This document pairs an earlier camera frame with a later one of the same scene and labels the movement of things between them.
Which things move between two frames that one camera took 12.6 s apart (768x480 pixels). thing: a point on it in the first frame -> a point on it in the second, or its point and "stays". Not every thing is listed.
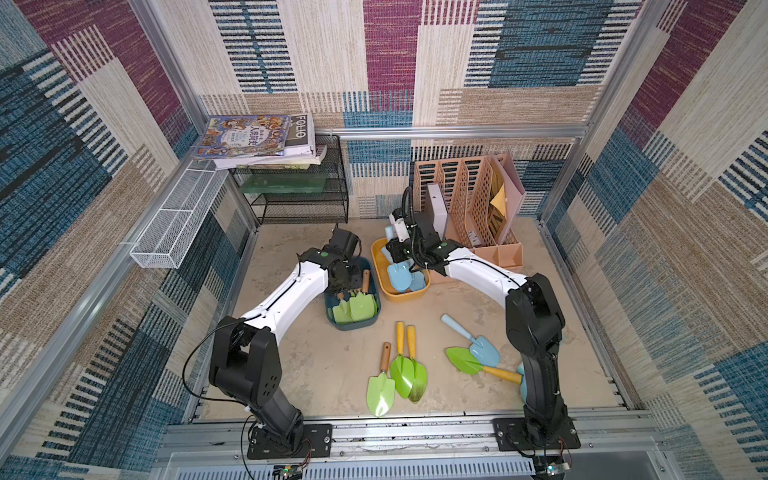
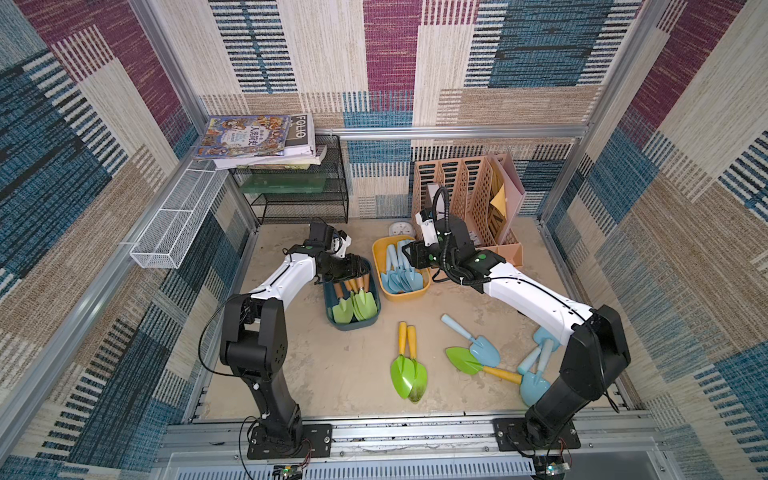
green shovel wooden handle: x=380 y=388 -> x=364 y=303
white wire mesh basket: x=179 y=217 stays
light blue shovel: x=481 y=348 stays
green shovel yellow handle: x=462 y=360 stays
